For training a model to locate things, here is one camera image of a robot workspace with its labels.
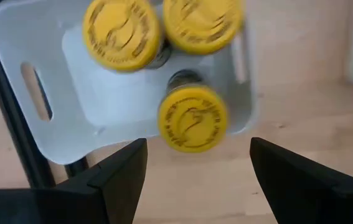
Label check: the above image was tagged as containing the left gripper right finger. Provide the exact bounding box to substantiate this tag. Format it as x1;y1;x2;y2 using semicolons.
249;137;353;224

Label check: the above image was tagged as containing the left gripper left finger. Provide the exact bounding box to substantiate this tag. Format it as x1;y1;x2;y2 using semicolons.
0;138;149;224

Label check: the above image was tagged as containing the yellow-lid spice jar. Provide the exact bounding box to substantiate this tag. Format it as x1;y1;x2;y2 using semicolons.
157;68;228;154
82;0;173;73
162;0;245;56

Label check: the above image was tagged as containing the white plastic bin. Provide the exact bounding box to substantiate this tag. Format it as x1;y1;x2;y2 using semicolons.
0;0;260;166

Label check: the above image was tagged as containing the black aluminium table frame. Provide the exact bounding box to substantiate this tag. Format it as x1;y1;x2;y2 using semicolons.
0;0;90;190

